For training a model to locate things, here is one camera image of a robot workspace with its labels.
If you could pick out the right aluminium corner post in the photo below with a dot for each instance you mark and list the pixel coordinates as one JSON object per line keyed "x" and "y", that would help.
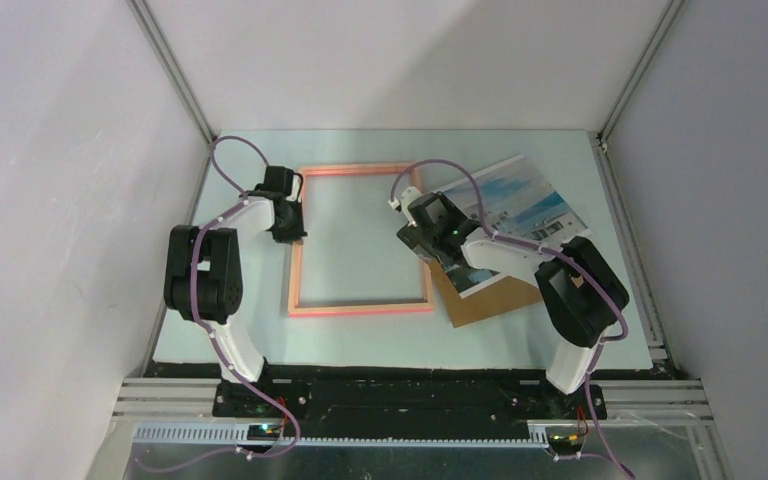
{"x": 663, "y": 27}

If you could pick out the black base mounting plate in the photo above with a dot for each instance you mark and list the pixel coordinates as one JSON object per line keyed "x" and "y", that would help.
{"x": 301, "y": 393}

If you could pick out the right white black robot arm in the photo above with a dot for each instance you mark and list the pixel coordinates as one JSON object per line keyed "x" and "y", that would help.
{"x": 582, "y": 294}

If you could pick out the brown backing board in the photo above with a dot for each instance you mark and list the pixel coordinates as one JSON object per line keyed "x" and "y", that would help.
{"x": 504, "y": 296}

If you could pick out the left aluminium corner post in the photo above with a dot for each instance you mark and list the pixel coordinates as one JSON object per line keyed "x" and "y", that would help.
{"x": 163, "y": 51}

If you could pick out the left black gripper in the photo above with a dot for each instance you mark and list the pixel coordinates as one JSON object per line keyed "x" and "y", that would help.
{"x": 296, "y": 232}

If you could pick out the aluminium corner post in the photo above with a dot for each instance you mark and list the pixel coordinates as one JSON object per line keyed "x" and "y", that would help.
{"x": 163, "y": 51}
{"x": 663, "y": 27}

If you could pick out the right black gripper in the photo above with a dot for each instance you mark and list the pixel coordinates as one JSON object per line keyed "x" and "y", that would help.
{"x": 412, "y": 235}

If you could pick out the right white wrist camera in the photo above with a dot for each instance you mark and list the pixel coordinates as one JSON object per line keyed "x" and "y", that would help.
{"x": 402, "y": 201}

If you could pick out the orange wooden picture frame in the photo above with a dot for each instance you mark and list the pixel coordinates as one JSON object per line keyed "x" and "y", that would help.
{"x": 295, "y": 306}

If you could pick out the aluminium front rail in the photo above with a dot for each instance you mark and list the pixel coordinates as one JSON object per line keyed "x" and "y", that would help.
{"x": 181, "y": 410}

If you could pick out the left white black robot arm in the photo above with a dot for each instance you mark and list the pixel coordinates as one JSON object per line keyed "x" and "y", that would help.
{"x": 203, "y": 278}

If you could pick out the building and sky photo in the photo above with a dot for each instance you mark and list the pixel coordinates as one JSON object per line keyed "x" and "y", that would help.
{"x": 517, "y": 200}

